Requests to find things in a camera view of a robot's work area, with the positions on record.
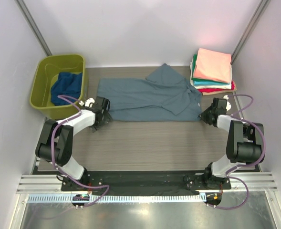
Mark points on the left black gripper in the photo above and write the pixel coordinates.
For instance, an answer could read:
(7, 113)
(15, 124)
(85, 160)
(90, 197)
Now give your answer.
(107, 118)

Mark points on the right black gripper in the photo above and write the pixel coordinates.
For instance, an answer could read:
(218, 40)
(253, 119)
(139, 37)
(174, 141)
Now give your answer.
(203, 115)

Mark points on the grey-blue t-shirt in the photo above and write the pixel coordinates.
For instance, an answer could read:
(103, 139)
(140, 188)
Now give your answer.
(164, 95)

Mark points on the olive green plastic basket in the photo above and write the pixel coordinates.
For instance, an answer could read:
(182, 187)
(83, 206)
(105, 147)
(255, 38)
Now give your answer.
(46, 75)

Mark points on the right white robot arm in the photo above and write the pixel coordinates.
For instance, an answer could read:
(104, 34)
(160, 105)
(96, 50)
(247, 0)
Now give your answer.
(245, 143)

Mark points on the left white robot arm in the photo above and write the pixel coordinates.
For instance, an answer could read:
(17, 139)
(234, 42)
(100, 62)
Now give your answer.
(55, 144)

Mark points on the red folded t-shirt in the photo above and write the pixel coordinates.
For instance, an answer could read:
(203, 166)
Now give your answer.
(214, 90)

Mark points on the tan folded t-shirt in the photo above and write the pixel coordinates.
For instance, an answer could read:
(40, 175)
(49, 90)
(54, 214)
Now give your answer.
(234, 88)

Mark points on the teal folded t-shirt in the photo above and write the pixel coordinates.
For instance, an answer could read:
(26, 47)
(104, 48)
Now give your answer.
(208, 83)

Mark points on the white folded t-shirt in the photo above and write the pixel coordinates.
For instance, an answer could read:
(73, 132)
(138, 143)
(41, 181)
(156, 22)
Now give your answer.
(211, 87)

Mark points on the pink folded t-shirt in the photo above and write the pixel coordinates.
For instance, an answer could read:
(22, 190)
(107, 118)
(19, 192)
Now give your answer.
(213, 66)

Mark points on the dark blue t-shirt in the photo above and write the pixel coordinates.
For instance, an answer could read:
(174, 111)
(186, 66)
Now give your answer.
(68, 84)

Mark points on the green folded t-shirt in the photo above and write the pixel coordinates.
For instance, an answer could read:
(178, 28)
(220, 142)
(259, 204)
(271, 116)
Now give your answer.
(193, 64)

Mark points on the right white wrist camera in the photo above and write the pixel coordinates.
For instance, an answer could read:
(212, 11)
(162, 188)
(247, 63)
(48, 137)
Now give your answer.
(228, 105)

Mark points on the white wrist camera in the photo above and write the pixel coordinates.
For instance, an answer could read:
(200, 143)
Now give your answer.
(87, 103)
(228, 105)

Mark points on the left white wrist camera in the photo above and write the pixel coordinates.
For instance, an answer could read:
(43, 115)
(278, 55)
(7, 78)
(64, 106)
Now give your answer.
(87, 103)

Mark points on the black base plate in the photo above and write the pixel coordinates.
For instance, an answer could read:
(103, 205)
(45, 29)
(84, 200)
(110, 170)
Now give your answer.
(156, 183)

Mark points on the aluminium rail extrusion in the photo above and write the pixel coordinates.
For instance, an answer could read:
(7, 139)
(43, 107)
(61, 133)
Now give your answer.
(49, 184)

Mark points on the white slotted cable duct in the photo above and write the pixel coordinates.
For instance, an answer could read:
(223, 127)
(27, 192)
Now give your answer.
(83, 198)

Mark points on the right aluminium frame post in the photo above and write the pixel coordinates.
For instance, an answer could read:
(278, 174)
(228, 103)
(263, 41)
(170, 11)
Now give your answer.
(259, 11)

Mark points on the aluminium frame post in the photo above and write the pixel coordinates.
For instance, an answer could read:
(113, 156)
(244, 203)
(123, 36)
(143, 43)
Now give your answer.
(259, 11)
(33, 26)

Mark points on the left aluminium frame post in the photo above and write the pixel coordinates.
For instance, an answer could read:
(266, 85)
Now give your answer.
(33, 26)

